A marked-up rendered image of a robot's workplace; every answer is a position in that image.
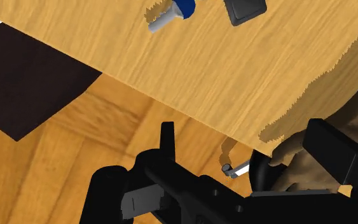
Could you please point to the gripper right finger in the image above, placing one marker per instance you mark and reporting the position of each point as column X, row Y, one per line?
column 333, row 149

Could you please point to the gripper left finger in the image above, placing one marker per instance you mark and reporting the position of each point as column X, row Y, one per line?
column 166, row 173

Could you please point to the grey and white rod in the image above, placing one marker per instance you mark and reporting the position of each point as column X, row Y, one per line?
column 236, row 170

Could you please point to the wooden table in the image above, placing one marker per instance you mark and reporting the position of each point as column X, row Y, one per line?
column 203, row 74

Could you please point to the blue and grey tool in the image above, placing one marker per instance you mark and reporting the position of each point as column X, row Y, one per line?
column 175, row 12

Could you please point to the dark grey square box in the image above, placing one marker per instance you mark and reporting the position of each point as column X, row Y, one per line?
column 243, row 11

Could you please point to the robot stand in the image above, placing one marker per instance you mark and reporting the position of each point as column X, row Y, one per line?
column 26, row 83

